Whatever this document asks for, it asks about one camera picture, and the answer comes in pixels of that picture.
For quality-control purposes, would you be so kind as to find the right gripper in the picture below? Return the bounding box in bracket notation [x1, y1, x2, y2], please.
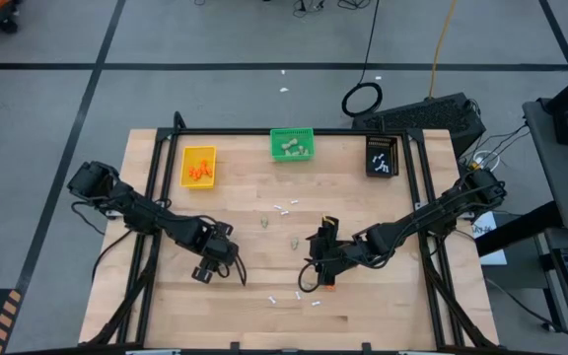
[305, 224, 370, 290]

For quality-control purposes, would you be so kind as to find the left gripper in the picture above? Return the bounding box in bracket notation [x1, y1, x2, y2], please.
[184, 222, 241, 270]

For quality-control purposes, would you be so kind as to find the yellow plastic basket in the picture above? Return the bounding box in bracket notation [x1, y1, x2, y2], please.
[179, 144, 218, 190]

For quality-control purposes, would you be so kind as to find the green plastic basket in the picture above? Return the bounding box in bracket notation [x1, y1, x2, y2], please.
[269, 126, 317, 163]

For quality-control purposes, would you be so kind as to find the black plastic basket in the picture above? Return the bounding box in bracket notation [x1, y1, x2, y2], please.
[364, 134, 400, 179]

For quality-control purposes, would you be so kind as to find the white paper sheet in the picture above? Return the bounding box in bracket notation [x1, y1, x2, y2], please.
[470, 210, 508, 266]

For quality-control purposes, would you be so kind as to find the black computer tower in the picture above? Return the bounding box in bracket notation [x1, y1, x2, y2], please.
[351, 92, 488, 160]

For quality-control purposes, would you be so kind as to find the black desk leg beam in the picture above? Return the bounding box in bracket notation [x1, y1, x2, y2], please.
[474, 200, 564, 257]

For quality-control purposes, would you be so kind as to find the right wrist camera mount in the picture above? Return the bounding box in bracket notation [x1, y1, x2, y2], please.
[336, 242, 367, 271]

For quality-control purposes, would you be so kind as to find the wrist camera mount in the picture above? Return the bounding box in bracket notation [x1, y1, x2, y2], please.
[190, 264, 215, 286]
[336, 242, 367, 271]

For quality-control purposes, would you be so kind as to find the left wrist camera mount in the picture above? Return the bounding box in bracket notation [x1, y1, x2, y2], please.
[190, 264, 215, 286]

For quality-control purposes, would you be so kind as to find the black table frame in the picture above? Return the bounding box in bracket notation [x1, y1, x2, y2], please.
[86, 110, 500, 355]

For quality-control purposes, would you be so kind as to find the black hanging cable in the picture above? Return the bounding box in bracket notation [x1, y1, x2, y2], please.
[340, 0, 385, 118]

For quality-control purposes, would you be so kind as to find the white coiled cable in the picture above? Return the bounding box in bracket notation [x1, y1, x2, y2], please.
[470, 149, 503, 172]

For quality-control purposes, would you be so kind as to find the yellow hanging strap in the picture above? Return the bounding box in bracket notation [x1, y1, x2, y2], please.
[427, 0, 459, 100]

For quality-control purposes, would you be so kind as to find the black floor cable bundle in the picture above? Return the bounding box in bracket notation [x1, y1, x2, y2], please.
[291, 0, 373, 16]

